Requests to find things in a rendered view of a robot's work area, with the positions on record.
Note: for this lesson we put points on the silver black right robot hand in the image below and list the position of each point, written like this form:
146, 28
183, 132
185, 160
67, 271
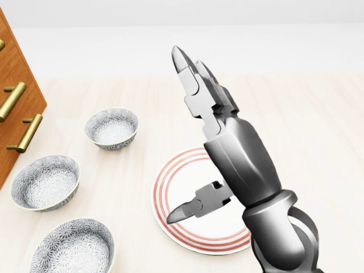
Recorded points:
241, 165

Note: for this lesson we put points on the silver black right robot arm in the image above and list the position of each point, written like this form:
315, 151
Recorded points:
273, 236

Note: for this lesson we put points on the white plate with red rings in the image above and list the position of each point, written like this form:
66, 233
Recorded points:
196, 234

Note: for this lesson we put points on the grey patterned bowl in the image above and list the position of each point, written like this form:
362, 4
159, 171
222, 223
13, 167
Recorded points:
45, 183
72, 250
111, 129

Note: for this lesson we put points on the wooden cabinet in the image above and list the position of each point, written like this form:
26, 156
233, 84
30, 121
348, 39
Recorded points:
20, 71

